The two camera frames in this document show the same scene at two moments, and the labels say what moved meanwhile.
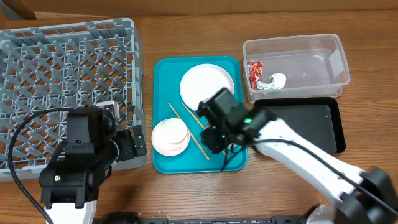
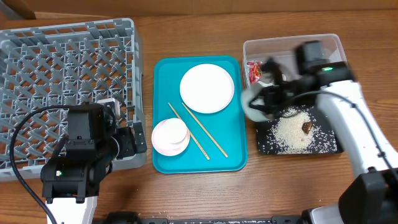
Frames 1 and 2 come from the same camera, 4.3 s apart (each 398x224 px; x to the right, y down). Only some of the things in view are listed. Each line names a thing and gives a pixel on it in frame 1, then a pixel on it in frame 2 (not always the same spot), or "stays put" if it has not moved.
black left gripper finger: (140, 147) stays put
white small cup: (175, 130) stays put
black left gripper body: (134, 142) stays put
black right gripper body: (218, 140) to (275, 96)
